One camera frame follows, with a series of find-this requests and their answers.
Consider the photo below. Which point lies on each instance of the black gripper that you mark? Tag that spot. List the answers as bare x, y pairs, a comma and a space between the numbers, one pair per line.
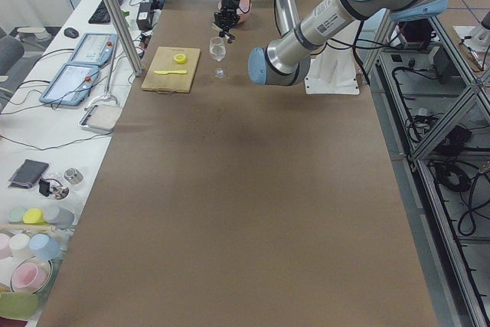
230, 1

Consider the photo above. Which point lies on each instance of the steel double jigger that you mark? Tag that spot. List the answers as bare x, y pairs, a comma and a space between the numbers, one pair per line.
223, 34

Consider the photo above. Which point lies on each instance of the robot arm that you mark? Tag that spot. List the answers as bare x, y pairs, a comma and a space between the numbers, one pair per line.
285, 61

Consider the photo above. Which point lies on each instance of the clear wine glass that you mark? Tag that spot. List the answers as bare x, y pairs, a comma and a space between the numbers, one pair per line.
217, 51

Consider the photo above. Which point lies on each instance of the pink bowl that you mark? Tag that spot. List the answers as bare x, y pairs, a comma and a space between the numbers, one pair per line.
243, 10

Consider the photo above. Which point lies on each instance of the yellow lemon half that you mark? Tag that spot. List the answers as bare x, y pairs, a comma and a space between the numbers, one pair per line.
180, 58

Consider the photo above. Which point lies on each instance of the yellow plastic knife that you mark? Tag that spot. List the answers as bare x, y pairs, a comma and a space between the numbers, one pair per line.
168, 72

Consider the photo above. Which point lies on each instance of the bamboo cutting board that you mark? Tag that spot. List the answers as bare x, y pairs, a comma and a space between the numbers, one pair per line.
163, 60

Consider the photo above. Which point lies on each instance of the upper blue teach pendant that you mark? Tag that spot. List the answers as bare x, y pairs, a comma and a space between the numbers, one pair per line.
94, 49

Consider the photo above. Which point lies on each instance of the blue teach pendant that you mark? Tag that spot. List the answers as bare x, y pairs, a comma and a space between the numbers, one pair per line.
94, 49
71, 85

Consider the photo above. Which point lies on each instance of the metal cane rod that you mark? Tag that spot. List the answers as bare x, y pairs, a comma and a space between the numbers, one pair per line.
106, 96

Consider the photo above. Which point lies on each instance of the black computer mouse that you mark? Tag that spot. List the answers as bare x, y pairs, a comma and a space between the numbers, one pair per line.
71, 33

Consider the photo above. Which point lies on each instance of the metal tray with sponge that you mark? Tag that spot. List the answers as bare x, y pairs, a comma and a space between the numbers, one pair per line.
100, 118

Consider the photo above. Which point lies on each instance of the lower blue teach pendant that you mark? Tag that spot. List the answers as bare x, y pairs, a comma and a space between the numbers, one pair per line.
71, 85

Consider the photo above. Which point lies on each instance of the brown table mat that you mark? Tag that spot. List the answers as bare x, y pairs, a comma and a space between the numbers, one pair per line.
243, 205

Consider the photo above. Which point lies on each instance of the small steel cup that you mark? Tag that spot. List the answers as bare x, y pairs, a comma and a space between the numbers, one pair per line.
73, 176

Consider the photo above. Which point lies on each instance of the yellow plastic cup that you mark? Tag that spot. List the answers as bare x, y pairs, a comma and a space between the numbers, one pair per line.
34, 216

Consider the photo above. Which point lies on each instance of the blue plastic cup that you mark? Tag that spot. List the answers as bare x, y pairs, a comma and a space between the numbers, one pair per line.
44, 247

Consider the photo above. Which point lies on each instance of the pink plastic cup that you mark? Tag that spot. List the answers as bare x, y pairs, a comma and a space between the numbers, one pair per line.
30, 277

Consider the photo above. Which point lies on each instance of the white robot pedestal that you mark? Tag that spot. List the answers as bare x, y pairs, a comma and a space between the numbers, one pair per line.
332, 72

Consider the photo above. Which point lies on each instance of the aluminium frame post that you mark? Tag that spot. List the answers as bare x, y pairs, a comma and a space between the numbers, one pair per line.
122, 30

